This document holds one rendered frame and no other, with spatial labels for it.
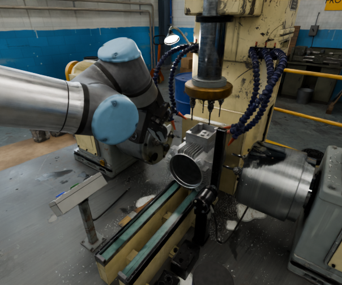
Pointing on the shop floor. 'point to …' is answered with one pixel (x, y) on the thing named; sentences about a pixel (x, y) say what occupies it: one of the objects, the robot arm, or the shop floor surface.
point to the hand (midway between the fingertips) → (162, 141)
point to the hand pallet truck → (157, 62)
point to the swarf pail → (304, 95)
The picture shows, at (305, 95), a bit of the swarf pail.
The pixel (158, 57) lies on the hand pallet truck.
